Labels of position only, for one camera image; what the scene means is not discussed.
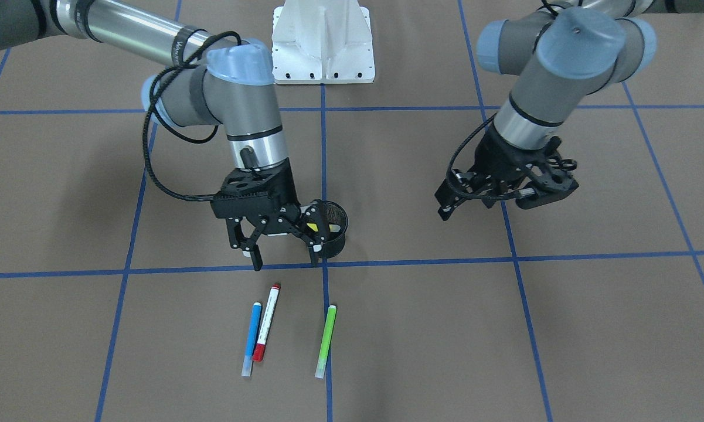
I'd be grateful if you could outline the black braided camera cable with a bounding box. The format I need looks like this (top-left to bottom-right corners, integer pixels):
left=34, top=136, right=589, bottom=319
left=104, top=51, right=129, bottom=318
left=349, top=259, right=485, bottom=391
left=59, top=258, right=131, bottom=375
left=143, top=30, right=241, bottom=202

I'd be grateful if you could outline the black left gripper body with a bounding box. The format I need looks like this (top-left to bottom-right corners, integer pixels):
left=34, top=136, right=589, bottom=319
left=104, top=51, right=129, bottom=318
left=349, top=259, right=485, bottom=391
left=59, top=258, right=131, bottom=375
left=468, top=126, right=540, bottom=203

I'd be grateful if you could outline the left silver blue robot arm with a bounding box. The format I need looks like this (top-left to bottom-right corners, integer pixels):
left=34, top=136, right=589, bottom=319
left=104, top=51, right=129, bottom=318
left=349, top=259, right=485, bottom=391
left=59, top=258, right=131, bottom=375
left=435, top=1, right=657, bottom=220

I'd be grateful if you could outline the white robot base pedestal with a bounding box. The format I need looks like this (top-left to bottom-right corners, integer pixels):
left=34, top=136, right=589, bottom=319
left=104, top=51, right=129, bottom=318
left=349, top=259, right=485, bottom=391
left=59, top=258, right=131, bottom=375
left=271, top=1, right=376, bottom=84

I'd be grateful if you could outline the brown paper table cover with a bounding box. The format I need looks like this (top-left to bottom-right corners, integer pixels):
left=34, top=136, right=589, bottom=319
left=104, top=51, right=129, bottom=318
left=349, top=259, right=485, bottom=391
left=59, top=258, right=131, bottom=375
left=0, top=1, right=704, bottom=421

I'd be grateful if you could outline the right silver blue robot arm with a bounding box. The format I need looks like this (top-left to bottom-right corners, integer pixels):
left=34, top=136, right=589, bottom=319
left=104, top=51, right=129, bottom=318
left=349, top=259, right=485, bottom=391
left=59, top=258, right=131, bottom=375
left=0, top=1, right=346, bottom=271

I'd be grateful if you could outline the blue marker pen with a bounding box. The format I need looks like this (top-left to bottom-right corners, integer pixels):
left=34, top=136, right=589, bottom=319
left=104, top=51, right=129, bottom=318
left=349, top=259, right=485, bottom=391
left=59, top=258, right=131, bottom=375
left=241, top=302, right=263, bottom=377

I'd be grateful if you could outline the green marker pen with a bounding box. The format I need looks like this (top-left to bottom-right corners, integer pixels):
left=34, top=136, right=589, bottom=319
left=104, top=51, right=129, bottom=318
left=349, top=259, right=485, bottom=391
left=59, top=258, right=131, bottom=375
left=314, top=304, right=338, bottom=379

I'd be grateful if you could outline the red capped white marker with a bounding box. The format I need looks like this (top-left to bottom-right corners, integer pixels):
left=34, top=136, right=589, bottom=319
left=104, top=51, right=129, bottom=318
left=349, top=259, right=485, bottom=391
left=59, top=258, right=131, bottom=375
left=251, top=283, right=281, bottom=362

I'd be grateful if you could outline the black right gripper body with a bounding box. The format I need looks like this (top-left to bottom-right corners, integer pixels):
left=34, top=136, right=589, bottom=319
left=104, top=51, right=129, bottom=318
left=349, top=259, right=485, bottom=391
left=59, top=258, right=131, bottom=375
left=210, top=159, right=302, bottom=234

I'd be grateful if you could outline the blue tape strip lengthwise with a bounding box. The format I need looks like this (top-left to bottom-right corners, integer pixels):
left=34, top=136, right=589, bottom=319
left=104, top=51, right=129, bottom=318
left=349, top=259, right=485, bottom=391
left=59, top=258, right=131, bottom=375
left=320, top=84, right=334, bottom=421

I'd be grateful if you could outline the black mesh pen cup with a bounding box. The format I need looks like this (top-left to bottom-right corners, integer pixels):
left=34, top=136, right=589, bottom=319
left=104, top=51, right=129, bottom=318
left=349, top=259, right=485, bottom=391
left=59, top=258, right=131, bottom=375
left=319, top=200, right=349, bottom=259

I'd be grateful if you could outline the blue tape strip crosswise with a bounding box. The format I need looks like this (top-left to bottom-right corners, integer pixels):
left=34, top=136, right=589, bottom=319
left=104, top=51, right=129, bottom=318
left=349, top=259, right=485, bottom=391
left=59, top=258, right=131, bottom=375
left=0, top=250, right=704, bottom=280

